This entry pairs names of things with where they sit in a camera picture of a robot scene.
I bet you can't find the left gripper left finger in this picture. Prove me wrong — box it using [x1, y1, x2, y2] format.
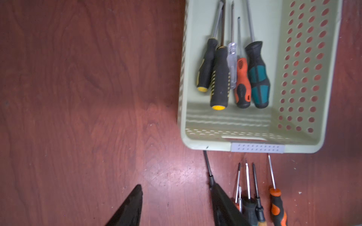
[106, 184, 143, 226]

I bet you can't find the pink handled screwdriver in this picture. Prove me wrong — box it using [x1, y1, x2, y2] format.
[203, 150, 215, 190]

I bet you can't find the clear handled screwdriver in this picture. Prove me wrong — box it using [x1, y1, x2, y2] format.
[227, 1, 237, 89]

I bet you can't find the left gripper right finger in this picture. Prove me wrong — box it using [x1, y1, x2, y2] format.
[211, 183, 250, 226]

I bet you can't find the small green black screwdriver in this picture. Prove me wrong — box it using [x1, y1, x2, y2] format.
[242, 162, 258, 226]

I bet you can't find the red black screwdriver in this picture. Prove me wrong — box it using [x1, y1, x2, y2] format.
[234, 17, 251, 109]

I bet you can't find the orange black stubby screwdriver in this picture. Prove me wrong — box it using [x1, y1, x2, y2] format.
[268, 154, 288, 226]

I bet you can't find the light green perforated bin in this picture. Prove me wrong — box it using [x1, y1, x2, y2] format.
[178, 1, 342, 153]

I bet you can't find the black yellow screwdriver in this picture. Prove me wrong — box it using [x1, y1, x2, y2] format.
[210, 1, 230, 111]
[197, 1, 224, 92]

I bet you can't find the small clear slim screwdriver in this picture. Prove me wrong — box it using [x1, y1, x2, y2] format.
[238, 186, 242, 213]

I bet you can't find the yellow handled screwdriver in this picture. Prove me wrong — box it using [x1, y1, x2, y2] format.
[252, 163, 267, 226]

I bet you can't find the large green black screwdriver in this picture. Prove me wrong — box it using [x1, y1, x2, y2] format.
[245, 1, 271, 109]

